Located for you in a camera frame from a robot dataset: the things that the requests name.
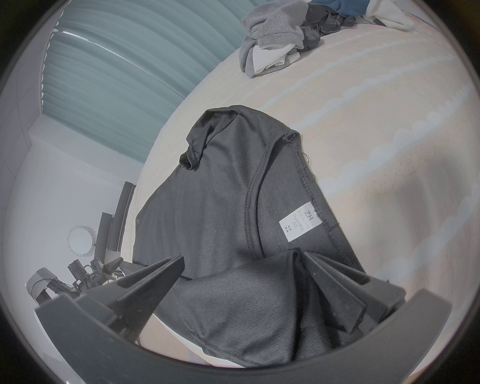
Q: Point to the pile of clothes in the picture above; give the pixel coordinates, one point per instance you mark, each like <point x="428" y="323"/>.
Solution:
<point x="270" y="33"/>

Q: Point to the blue-green curtain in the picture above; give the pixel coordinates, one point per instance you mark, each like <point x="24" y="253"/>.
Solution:
<point x="150" y="30"/>
<point x="93" y="93"/>

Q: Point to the round white framed mirror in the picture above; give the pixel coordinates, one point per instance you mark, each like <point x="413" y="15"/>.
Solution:
<point x="80" y="242"/>

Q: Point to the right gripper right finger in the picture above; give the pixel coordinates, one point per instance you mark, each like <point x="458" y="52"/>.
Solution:
<point x="348" y="292"/>

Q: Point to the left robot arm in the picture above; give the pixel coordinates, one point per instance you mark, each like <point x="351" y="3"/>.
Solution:
<point x="37" y="281"/>

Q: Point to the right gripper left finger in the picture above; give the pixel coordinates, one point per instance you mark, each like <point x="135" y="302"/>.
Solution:
<point x="146" y="296"/>

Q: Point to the bed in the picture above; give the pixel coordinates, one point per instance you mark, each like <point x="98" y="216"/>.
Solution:
<point x="393" y="131"/>

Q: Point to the black T-shirt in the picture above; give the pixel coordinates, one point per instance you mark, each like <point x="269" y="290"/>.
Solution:
<point x="225" y="210"/>

